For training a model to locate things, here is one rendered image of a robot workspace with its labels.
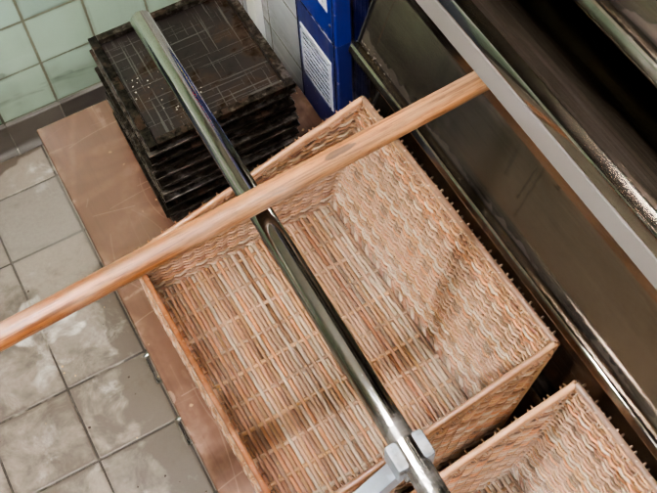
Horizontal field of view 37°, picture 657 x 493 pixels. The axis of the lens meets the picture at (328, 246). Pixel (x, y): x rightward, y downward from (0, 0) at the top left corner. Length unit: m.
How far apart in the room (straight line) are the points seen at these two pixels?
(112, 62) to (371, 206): 0.53
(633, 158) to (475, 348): 0.75
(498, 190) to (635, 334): 0.29
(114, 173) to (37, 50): 0.72
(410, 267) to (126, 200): 0.59
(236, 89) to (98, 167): 0.39
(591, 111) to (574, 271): 0.42
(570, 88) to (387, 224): 0.79
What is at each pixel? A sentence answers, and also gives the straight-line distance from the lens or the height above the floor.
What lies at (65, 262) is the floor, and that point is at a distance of 2.61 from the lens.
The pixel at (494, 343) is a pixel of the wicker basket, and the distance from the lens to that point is 1.59.
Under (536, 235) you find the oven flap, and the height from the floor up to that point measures 0.99.
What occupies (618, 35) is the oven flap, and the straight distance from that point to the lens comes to 0.97.
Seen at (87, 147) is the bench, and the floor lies 0.58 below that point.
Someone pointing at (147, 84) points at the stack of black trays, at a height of 0.83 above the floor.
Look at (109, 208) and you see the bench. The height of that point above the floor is 0.58.
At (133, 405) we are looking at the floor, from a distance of 2.39.
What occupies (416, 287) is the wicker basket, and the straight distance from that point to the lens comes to 1.72.
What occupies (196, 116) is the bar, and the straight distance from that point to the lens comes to 1.28.
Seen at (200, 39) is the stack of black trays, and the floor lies 0.83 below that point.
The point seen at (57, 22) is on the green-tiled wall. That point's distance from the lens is 2.61.
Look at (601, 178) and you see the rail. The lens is 0.90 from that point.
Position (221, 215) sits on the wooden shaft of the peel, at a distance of 1.15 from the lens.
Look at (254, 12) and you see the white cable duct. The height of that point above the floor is 0.58.
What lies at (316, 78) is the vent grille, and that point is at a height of 0.70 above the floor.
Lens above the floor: 2.17
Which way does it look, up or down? 60 degrees down
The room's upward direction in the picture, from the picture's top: 4 degrees counter-clockwise
